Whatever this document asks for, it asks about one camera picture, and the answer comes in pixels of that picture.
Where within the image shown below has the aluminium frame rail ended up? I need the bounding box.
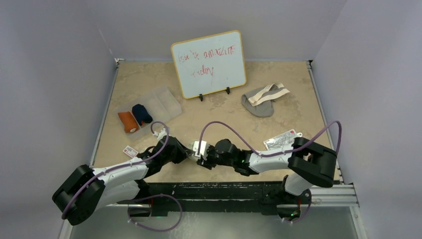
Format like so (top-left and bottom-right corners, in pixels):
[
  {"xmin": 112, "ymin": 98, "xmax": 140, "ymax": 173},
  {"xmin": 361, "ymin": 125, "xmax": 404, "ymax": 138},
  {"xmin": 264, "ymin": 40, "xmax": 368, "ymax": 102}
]
[{"xmin": 53, "ymin": 165, "xmax": 366, "ymax": 239}]

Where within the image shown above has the clear plastic packaging bag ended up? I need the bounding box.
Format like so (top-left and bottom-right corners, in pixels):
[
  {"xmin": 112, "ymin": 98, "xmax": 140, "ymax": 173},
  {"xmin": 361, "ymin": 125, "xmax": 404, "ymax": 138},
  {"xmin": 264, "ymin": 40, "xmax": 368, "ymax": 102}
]
[{"xmin": 263, "ymin": 129, "xmax": 303, "ymax": 150}]

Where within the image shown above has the navy rolled underwear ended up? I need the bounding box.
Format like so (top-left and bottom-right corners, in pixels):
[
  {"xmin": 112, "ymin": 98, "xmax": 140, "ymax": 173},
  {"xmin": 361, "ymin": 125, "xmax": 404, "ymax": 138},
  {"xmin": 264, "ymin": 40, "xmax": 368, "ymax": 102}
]
[{"xmin": 132, "ymin": 104, "xmax": 153, "ymax": 126}]

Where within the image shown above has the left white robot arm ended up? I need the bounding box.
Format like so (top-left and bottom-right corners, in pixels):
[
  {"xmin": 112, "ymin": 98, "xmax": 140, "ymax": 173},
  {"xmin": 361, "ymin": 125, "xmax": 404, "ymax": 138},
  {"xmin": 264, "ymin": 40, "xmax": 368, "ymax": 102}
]
[{"xmin": 52, "ymin": 136, "xmax": 193, "ymax": 226}]

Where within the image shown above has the pale yellow underwear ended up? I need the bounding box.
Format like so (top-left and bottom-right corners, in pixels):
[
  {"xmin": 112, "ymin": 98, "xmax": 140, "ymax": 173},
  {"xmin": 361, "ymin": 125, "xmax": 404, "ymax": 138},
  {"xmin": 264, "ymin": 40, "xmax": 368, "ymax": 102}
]
[{"xmin": 188, "ymin": 140, "xmax": 199, "ymax": 157}]

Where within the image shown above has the small red white tag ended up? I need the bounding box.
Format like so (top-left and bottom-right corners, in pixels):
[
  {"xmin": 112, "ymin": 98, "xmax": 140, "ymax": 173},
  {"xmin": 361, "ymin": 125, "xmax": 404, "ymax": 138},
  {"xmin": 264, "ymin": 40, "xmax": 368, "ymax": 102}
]
[{"xmin": 122, "ymin": 145, "xmax": 139, "ymax": 158}]

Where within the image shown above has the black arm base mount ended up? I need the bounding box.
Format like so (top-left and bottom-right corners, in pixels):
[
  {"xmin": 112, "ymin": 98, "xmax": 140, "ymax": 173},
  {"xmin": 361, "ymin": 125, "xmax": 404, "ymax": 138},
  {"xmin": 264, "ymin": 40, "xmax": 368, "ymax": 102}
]
[{"xmin": 118, "ymin": 181, "xmax": 312, "ymax": 219}]

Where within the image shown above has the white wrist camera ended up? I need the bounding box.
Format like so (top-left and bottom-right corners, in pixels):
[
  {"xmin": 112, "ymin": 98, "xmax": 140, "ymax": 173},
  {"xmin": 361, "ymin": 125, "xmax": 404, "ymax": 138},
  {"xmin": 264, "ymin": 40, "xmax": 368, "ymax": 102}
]
[
  {"xmin": 153, "ymin": 128, "xmax": 168, "ymax": 141},
  {"xmin": 192, "ymin": 140, "xmax": 209, "ymax": 161}
]

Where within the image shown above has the grey underwear with beige band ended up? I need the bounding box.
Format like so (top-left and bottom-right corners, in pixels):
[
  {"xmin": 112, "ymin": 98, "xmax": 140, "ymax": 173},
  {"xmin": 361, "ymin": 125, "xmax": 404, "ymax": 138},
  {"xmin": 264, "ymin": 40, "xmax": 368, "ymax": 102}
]
[{"xmin": 241, "ymin": 83, "xmax": 290, "ymax": 118}]

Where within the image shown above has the whiteboard with yellow frame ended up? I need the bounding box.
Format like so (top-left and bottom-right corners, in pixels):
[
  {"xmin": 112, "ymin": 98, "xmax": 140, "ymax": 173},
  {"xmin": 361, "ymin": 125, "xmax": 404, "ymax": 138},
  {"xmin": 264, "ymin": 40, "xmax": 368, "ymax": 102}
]
[{"xmin": 171, "ymin": 30, "xmax": 247, "ymax": 99}]

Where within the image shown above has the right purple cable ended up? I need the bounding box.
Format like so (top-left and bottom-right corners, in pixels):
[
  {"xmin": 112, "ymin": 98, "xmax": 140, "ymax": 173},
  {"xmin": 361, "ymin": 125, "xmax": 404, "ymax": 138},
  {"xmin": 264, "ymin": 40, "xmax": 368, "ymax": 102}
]
[{"xmin": 198, "ymin": 120, "xmax": 342, "ymax": 225}]

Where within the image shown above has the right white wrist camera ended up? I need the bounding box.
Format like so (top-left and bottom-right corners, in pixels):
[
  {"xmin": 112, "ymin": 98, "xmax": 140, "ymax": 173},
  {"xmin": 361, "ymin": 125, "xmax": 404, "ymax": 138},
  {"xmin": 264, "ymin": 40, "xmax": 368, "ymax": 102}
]
[{"xmin": 192, "ymin": 140, "xmax": 209, "ymax": 161}]

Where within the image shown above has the clear plastic divided tray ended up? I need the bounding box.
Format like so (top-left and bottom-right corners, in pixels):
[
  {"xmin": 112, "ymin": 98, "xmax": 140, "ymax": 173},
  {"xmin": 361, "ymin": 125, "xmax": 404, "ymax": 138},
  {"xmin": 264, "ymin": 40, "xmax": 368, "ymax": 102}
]
[{"xmin": 114, "ymin": 86, "xmax": 182, "ymax": 141}]

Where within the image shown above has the purple cable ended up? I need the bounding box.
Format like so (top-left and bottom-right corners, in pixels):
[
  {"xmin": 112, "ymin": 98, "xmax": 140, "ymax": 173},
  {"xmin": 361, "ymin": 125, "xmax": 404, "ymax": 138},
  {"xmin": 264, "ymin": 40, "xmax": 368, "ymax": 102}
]
[
  {"xmin": 198, "ymin": 120, "xmax": 342, "ymax": 225},
  {"xmin": 61, "ymin": 121, "xmax": 183, "ymax": 232}
]

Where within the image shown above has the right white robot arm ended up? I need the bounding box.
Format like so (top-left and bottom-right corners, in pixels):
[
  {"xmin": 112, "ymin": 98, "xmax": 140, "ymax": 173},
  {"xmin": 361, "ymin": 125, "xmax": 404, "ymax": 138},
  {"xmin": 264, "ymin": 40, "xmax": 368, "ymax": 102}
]
[{"xmin": 193, "ymin": 137, "xmax": 337, "ymax": 203}]

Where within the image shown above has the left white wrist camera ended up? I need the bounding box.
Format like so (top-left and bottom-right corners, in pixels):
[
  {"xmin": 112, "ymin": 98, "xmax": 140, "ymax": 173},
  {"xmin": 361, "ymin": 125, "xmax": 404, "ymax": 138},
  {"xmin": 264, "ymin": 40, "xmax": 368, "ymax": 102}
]
[{"xmin": 153, "ymin": 128, "xmax": 168, "ymax": 141}]

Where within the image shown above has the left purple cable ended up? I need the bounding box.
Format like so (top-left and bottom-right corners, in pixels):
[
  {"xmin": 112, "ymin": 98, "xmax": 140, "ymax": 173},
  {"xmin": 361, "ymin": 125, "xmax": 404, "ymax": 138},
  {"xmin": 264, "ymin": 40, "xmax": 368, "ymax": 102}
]
[{"xmin": 61, "ymin": 121, "xmax": 183, "ymax": 232}]

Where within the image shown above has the orange rolled underwear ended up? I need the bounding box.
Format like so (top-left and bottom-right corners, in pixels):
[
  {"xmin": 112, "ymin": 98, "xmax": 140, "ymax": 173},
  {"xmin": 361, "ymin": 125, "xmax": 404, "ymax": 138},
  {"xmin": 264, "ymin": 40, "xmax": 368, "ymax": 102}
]
[{"xmin": 117, "ymin": 112, "xmax": 139, "ymax": 133}]

